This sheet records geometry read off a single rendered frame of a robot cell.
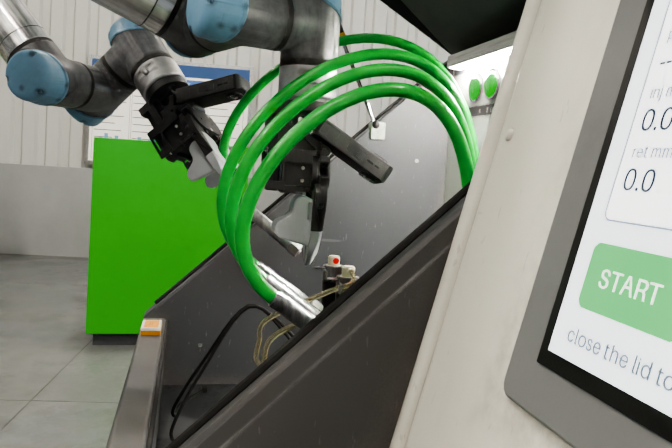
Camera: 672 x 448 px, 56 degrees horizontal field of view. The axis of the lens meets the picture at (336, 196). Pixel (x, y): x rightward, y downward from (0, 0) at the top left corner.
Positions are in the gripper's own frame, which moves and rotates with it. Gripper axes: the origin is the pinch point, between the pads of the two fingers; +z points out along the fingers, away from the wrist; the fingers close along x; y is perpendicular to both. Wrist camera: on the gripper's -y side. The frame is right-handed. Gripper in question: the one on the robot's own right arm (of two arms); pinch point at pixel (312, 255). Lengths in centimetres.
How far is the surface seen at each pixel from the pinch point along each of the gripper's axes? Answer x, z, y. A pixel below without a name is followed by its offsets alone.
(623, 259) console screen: 56, -9, -4
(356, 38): -6.4, -30.2, -5.6
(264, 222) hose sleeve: -10.8, -3.0, 5.3
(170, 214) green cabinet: -329, 27, 27
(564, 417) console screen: 55, -1, -2
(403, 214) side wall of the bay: -31.0, -3.6, -23.1
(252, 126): 8.7, -16.0, 9.7
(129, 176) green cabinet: -329, 4, 53
